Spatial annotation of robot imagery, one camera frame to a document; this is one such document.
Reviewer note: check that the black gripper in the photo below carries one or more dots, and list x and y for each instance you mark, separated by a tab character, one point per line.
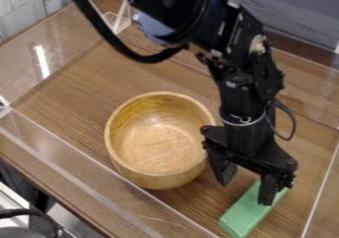
245	145

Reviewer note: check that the green rectangular block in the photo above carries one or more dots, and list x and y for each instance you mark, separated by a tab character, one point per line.
245	213

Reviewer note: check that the brown wooden bowl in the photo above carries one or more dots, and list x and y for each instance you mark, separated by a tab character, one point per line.
153	141

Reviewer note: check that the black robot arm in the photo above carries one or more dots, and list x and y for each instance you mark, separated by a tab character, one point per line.
227	38

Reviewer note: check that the black metal bracket with screw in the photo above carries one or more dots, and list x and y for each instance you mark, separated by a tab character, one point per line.
53	229

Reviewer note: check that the clear acrylic corner bracket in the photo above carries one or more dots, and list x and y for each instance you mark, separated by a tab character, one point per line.
117	21

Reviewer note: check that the clear acrylic tray wall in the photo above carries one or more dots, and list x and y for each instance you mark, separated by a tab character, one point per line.
54	145

